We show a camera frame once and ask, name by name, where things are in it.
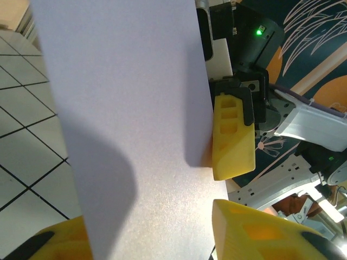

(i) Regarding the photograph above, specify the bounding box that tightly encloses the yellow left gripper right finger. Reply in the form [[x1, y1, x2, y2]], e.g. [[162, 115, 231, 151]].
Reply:
[[211, 199, 347, 260]]

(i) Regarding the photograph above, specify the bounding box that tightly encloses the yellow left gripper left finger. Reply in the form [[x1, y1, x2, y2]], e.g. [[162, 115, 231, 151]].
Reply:
[[5, 215, 94, 260]]

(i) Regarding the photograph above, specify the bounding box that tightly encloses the purple paper sheet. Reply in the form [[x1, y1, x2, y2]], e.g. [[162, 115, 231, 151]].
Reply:
[[28, 0, 230, 260]]

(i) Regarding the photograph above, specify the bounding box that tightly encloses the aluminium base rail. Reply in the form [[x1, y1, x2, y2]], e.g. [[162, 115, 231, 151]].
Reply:
[[227, 154, 326, 212]]

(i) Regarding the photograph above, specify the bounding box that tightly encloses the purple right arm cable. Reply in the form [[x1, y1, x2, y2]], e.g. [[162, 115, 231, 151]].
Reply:
[[271, 83, 347, 120]]

